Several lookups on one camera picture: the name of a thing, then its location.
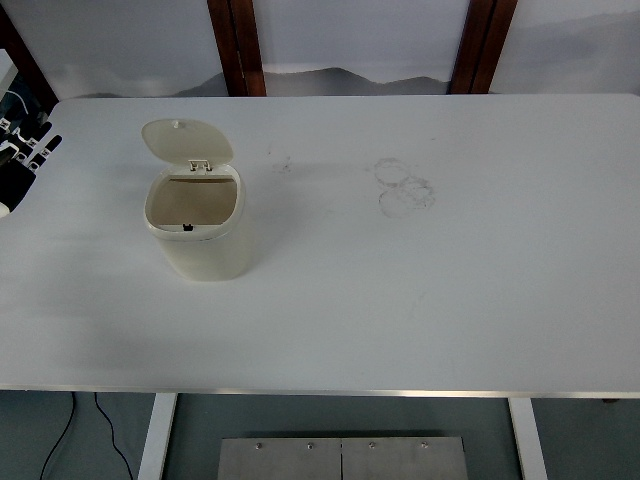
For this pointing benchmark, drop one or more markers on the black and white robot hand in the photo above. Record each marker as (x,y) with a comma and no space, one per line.
(15,185)

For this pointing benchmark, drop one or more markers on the cream plastic flip-lid trash bin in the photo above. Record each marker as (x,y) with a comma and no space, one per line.
(205,250)

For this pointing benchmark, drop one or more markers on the mountain landscape screen panel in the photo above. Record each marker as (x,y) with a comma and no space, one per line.
(125,45)
(360,40)
(575,45)

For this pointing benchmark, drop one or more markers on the white table leg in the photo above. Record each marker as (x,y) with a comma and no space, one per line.
(156,440)
(527,440)

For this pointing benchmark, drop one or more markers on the grey metal plate with screws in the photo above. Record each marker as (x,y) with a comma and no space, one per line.
(300,462)

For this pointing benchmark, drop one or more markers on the brown wooden screen frame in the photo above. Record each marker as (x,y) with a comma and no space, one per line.
(240,45)
(482,45)
(22,55)

